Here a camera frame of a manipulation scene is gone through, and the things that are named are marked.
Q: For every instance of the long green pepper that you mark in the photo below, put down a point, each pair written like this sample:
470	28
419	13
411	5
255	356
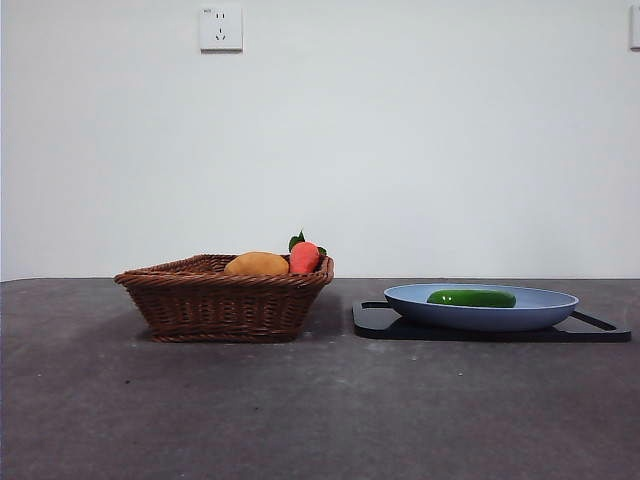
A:
475	298

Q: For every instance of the light blue round plate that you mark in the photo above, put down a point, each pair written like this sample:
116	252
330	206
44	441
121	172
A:
480	317

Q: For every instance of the orange carrot with green leaves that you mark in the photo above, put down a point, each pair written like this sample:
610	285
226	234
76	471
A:
304	257

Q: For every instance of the dark green rectangular tray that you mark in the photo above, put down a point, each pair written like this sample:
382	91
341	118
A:
380	327

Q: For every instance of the brown wicker basket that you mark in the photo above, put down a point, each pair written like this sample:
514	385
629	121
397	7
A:
215	305

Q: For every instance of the white wall power socket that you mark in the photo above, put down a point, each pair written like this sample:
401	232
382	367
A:
221	29

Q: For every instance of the white wall plate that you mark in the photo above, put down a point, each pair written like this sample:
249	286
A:
635	27

